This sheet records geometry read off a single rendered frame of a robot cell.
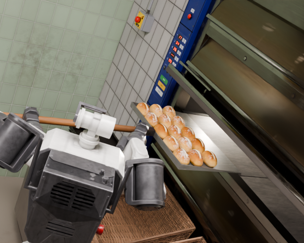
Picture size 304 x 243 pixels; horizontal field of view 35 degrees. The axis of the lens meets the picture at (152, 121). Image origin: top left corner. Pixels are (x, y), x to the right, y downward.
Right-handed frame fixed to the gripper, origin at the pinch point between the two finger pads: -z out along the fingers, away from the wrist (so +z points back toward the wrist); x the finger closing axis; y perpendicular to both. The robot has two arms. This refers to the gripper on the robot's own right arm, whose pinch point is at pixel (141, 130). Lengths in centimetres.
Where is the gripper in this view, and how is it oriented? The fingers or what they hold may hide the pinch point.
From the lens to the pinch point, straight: 220.8
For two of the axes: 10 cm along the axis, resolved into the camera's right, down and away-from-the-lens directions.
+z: -1.5, 3.6, -9.2
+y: 9.2, 3.8, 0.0
